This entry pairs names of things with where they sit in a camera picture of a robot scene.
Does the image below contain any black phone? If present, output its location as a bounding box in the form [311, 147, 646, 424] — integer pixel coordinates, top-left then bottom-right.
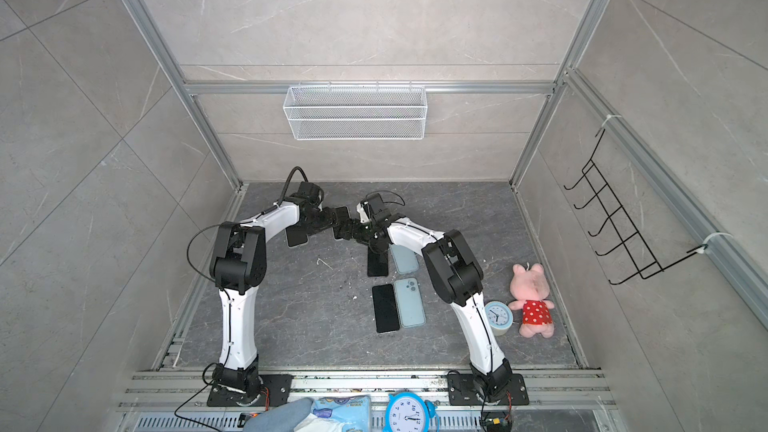
[285, 225, 308, 248]
[367, 250, 389, 277]

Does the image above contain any grey-green phone case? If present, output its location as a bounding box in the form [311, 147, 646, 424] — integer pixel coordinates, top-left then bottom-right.
[394, 278, 426, 328]

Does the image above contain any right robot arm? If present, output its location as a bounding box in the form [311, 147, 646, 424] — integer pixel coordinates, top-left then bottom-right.
[333, 194, 513, 403]

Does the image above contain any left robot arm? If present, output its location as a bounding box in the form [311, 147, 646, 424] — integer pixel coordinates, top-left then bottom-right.
[209, 182, 349, 397]

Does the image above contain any small blue white cup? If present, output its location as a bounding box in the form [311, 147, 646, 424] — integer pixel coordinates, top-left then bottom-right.
[485, 301, 514, 336]

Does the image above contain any pink pig plush toy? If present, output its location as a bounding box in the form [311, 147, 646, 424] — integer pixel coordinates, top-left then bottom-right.
[508, 264, 555, 338]

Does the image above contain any blue wet wipes pack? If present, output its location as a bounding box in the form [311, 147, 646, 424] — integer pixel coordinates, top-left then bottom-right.
[295, 396, 372, 432]

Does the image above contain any blue alarm clock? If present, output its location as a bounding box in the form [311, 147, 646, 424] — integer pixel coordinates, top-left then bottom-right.
[382, 391, 438, 432]

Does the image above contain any grey-blue cloth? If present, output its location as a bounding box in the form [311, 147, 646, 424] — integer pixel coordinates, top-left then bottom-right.
[242, 398, 313, 432]

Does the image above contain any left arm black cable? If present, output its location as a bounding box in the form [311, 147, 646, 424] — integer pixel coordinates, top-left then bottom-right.
[275, 166, 310, 208]

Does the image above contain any white wire mesh basket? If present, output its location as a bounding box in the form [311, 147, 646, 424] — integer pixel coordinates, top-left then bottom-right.
[283, 85, 428, 141]

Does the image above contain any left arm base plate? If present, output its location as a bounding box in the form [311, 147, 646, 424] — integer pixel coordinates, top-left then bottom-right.
[206, 374, 294, 408]

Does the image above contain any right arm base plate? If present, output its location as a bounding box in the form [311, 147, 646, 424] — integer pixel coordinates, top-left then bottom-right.
[445, 370, 530, 406]

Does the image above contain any aluminium rail front frame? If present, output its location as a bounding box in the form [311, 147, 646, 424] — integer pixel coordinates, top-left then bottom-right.
[115, 368, 627, 431]

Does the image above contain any black wire hook rack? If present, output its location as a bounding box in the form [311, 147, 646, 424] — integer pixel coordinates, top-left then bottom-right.
[562, 128, 709, 287]

